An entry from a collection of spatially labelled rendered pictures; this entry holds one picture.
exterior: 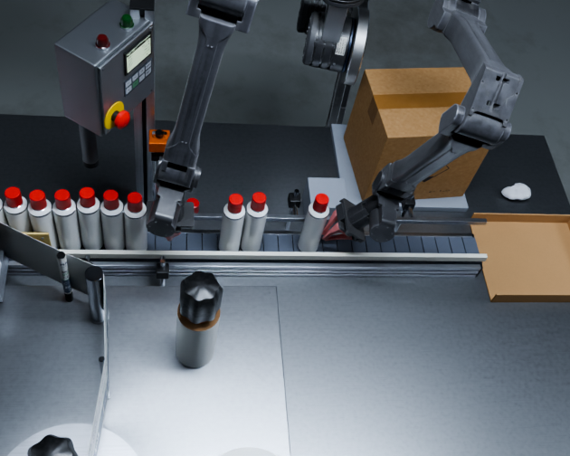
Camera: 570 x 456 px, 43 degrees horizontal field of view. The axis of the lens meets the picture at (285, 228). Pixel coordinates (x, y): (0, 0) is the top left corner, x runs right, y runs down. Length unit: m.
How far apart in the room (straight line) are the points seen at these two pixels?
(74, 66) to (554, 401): 1.33
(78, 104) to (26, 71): 2.05
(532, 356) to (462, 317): 0.19
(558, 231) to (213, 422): 1.13
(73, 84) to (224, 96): 2.01
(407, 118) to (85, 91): 0.83
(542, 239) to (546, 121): 1.70
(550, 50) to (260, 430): 3.06
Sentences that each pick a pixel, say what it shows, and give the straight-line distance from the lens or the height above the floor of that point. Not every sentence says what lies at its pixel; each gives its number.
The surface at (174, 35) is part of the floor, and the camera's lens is 3.67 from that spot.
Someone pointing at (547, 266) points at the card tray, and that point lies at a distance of 2.11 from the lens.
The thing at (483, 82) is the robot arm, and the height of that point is 1.57.
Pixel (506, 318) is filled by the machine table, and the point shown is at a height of 0.83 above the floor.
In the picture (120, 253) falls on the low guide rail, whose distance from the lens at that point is 1.76.
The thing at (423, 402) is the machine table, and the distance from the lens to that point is 1.79.
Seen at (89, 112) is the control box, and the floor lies 1.34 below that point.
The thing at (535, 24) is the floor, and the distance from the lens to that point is 4.35.
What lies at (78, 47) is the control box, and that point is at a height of 1.48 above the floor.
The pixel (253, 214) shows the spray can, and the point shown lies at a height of 1.04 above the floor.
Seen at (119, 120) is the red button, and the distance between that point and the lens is 1.45.
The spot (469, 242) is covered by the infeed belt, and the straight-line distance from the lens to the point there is 1.99.
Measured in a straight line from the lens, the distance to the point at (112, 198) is 1.64.
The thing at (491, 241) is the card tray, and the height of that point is 0.83.
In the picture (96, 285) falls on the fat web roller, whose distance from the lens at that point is 1.57.
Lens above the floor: 2.40
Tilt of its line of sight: 54 degrees down
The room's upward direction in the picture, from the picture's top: 14 degrees clockwise
